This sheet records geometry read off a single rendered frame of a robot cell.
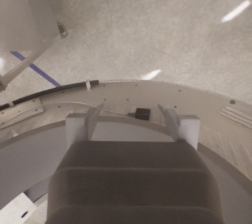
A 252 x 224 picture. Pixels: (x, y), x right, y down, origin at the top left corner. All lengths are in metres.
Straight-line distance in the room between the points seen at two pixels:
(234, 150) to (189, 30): 0.83
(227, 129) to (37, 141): 0.57
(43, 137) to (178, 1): 0.96
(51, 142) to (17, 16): 0.67
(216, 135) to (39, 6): 1.06
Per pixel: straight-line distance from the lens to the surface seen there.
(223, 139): 0.59
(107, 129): 0.58
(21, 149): 0.64
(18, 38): 1.13
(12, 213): 0.87
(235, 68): 1.41
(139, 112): 0.60
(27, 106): 0.82
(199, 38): 1.25
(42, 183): 0.97
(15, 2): 1.06
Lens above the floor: 1.14
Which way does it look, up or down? 51 degrees down
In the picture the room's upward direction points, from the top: 168 degrees counter-clockwise
